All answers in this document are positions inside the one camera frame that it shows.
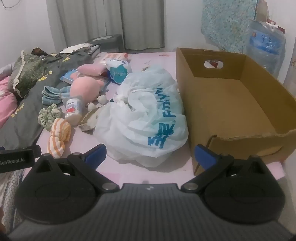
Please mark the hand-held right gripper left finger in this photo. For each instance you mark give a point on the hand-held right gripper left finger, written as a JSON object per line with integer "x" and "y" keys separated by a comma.
{"x": 96, "y": 152}

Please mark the orange white wet wipes pack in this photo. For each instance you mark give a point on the orange white wet wipes pack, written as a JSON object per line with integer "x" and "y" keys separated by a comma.
{"x": 115, "y": 56}

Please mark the grey quilt yellow patches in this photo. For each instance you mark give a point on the grey quilt yellow patches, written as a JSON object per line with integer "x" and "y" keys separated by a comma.
{"x": 30, "y": 115}

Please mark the pink soft pack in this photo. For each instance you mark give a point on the pink soft pack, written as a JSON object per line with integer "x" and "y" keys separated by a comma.
{"x": 90, "y": 69}

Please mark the brown cardboard box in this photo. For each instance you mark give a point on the brown cardboard box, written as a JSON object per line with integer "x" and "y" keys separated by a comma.
{"x": 231, "y": 104}

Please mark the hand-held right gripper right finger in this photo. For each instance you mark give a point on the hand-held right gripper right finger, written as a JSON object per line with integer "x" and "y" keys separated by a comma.
{"x": 204, "y": 155}

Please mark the white plastic bottle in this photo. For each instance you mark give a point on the white plastic bottle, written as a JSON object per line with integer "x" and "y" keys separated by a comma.
{"x": 72, "y": 111}

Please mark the light blue fluffy cloth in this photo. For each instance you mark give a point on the light blue fluffy cloth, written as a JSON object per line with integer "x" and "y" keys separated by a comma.
{"x": 143, "y": 115}

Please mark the dark brown cloth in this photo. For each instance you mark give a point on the dark brown cloth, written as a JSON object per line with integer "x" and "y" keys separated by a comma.
{"x": 39, "y": 51}

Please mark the blue white tissue pack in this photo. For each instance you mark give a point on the blue white tissue pack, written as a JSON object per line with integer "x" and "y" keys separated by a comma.
{"x": 118, "y": 74}

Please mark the grey curtain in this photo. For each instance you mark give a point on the grey curtain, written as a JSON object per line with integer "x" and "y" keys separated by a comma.
{"x": 143, "y": 23}
{"x": 81, "y": 18}

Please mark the dark grey storage box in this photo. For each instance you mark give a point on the dark grey storage box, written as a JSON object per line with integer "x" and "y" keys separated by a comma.
{"x": 111, "y": 41}

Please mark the blue water jug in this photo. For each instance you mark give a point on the blue water jug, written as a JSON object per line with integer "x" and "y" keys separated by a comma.
{"x": 266, "y": 51}

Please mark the green scrunchie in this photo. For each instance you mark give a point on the green scrunchie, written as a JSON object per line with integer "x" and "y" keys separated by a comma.
{"x": 48, "y": 115}

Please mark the orange striped white cloth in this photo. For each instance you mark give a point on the orange striped white cloth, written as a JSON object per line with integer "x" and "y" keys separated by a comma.
{"x": 57, "y": 134}

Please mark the teal floral patterned sheet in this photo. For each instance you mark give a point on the teal floral patterned sheet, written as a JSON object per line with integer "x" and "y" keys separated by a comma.
{"x": 226, "y": 23}

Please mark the pink blanket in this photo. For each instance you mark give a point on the pink blanket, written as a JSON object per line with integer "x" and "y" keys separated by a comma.
{"x": 5, "y": 104}

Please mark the light blue checked towel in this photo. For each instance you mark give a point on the light blue checked towel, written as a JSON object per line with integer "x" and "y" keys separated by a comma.
{"x": 50, "y": 95}

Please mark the green leaf print pillow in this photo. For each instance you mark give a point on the green leaf print pillow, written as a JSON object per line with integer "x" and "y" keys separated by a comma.
{"x": 25, "y": 71}

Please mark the pink plush toy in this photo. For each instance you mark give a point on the pink plush toy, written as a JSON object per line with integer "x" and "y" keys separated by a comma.
{"x": 81, "y": 89}

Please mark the light blue printed box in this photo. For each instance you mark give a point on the light blue printed box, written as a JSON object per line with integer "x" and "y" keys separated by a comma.
{"x": 68, "y": 77}

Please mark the small beige paper packet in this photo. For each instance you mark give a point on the small beige paper packet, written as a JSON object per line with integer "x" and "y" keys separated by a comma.
{"x": 89, "y": 120}

